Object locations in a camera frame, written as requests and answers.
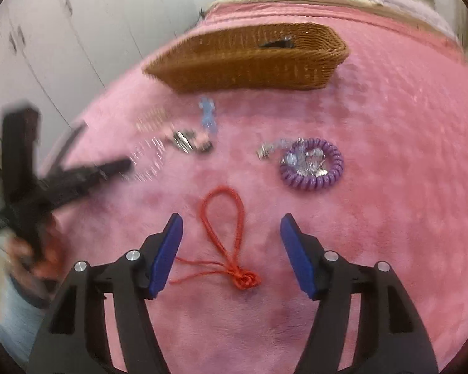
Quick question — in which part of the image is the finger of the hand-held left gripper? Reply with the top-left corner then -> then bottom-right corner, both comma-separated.
43,121 -> 89,174
51,158 -> 136,211

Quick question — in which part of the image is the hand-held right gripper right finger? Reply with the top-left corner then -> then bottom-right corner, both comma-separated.
280,213 -> 439,374

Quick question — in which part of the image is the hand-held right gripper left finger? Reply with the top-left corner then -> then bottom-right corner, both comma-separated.
25,213 -> 184,374

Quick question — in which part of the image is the clear bead chain bracelet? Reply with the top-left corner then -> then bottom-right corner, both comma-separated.
128,136 -> 169,182

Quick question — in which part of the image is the red cord bracelet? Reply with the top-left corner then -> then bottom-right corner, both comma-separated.
168,186 -> 262,291

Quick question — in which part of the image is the brown wicker basket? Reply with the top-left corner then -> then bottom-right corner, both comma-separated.
142,22 -> 349,94

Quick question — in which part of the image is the person's left forearm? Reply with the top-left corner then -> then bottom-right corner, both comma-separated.
0,271 -> 61,363

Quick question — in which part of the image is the person's left hand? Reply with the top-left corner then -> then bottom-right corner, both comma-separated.
6,218 -> 65,281

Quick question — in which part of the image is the silver pink hair clip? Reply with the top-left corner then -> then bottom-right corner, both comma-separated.
166,128 -> 215,157

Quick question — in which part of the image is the silver crystal charm cluster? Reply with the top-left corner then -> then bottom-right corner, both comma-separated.
283,146 -> 333,176

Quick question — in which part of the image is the clear silver clasp ornament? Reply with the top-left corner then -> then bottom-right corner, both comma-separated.
256,138 -> 293,161

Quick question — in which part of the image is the white wardrobe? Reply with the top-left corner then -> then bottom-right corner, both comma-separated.
0,0 -> 235,168

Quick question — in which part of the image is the blue crystal hair clip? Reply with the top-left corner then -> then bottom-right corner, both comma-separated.
197,95 -> 220,138

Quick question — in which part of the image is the pink fleece blanket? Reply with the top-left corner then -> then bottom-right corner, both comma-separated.
39,2 -> 468,374

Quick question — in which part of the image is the black hair clip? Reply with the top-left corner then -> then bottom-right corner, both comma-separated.
259,36 -> 297,50

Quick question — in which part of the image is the lilac pillow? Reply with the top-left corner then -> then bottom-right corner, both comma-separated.
351,0 -> 460,43

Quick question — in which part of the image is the small beaded bracelet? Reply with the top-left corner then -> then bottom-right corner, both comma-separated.
134,107 -> 167,133

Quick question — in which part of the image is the purple spiral coil bracelet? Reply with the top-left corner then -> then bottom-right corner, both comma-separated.
279,138 -> 344,192

